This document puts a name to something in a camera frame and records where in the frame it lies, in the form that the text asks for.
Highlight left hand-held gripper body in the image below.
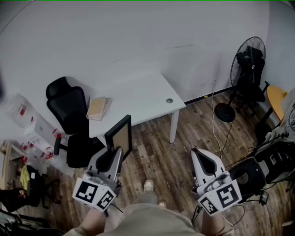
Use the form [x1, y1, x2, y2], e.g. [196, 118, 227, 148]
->
[72, 165, 122, 212]

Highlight black office chair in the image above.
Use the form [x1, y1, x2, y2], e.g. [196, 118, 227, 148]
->
[46, 77, 103, 168]

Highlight person's right forearm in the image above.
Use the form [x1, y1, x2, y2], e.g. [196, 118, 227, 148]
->
[201, 207, 234, 236]

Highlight black standing fan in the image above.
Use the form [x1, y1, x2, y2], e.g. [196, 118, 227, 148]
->
[214, 36, 267, 123]

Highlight white desk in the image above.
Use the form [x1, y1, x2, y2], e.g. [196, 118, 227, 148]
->
[88, 73, 186, 148]

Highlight dark plastic chair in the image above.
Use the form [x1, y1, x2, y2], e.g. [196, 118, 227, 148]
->
[228, 156, 267, 203]

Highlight person's beige clothing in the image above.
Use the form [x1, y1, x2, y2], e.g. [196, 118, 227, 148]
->
[101, 190, 201, 236]

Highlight black bag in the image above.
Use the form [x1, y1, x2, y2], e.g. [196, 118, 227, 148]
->
[0, 165, 61, 212]

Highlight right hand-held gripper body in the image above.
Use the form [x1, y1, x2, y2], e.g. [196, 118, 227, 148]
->
[193, 171, 242, 216]

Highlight wooden shelf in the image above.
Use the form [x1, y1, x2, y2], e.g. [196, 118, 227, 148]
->
[0, 140, 22, 190]

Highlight yellow round stool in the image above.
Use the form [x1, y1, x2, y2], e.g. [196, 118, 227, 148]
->
[265, 87, 295, 143]

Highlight yellow cloth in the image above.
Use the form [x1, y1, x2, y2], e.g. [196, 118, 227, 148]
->
[20, 165, 31, 189]

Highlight black power adapter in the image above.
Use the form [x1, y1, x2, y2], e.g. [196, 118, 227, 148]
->
[259, 190, 270, 206]

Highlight person's left forearm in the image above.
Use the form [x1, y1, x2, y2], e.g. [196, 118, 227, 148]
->
[68, 206, 109, 236]

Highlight black picture frame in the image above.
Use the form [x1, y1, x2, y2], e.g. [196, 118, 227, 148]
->
[104, 114, 133, 162]

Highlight pile of clear storage boxes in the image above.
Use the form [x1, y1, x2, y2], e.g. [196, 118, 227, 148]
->
[4, 92, 63, 172]

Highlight black equipment crate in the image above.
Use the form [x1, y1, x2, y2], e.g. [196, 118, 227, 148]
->
[254, 138, 295, 185]

